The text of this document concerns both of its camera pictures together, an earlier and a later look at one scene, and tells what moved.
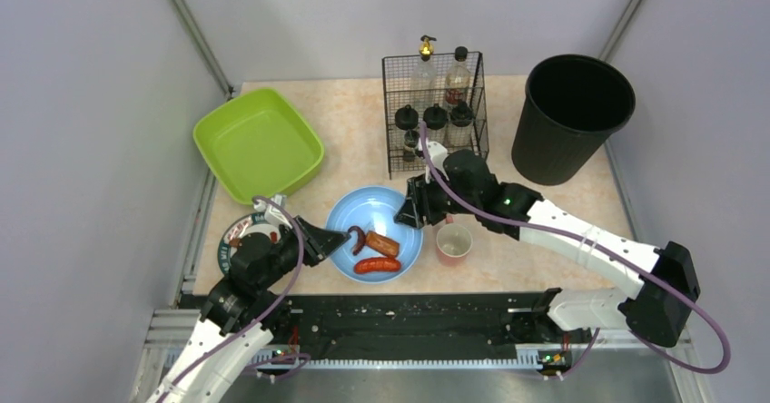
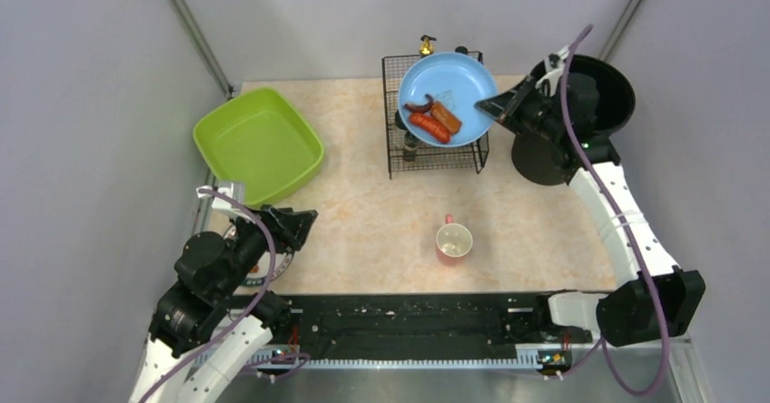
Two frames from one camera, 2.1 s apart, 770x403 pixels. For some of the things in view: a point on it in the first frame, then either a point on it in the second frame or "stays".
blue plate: x=373 y=209 → x=456 y=80
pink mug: x=453 y=241 stays
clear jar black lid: x=406 y=118 stays
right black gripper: x=419 y=201 → x=520 y=106
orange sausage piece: x=382 y=244 → x=450 y=122
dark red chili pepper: x=360 y=239 → x=420 y=108
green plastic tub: x=261 y=147 stays
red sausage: x=375 y=265 → x=431 y=126
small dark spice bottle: x=411 y=140 stays
